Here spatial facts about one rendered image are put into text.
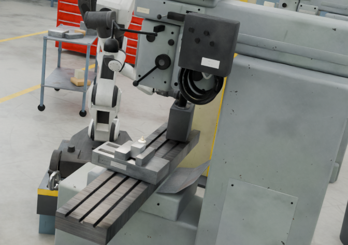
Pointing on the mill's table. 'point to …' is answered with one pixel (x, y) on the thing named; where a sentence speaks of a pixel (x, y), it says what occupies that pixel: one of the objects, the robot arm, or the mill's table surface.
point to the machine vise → (132, 163)
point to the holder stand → (179, 121)
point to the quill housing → (162, 38)
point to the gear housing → (162, 8)
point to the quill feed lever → (165, 63)
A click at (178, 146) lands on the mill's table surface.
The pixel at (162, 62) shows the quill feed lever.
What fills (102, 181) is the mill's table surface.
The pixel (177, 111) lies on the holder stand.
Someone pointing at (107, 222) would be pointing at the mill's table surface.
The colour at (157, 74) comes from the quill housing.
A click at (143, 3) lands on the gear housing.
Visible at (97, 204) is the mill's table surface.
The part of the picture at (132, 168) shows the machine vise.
